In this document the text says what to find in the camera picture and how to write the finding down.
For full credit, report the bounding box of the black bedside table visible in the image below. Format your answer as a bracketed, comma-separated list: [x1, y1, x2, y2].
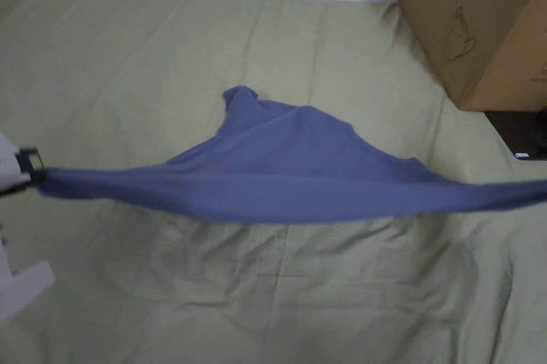
[484, 111, 547, 162]

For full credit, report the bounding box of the dark blue shirt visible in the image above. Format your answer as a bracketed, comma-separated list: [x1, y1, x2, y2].
[38, 85, 547, 226]

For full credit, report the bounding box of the bed with pale green sheet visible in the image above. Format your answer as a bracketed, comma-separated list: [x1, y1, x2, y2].
[0, 0, 547, 364]

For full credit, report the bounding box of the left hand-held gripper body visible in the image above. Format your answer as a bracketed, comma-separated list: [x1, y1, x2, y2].
[0, 132, 57, 323]

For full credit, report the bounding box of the brown cardboard carton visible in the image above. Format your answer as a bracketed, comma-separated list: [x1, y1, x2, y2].
[398, 0, 547, 113]

